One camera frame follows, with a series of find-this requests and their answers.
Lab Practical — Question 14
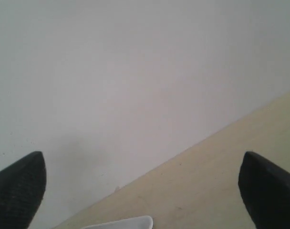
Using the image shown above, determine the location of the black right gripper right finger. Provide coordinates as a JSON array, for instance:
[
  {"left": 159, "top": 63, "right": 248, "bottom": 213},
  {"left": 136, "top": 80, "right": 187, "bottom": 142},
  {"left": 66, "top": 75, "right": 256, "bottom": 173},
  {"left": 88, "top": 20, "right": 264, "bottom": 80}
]
[{"left": 238, "top": 151, "right": 290, "bottom": 229}]

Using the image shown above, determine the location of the white plastic tray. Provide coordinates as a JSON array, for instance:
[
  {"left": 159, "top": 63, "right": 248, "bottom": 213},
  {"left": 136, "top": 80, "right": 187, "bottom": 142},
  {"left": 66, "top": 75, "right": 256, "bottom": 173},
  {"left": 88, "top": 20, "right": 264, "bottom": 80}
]
[{"left": 82, "top": 216, "right": 154, "bottom": 229}]

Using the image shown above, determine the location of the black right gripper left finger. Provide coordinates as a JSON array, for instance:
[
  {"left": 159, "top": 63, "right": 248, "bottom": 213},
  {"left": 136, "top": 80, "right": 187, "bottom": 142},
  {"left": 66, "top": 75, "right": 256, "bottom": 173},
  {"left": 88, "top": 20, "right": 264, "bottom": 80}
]
[{"left": 0, "top": 151, "right": 46, "bottom": 229}]

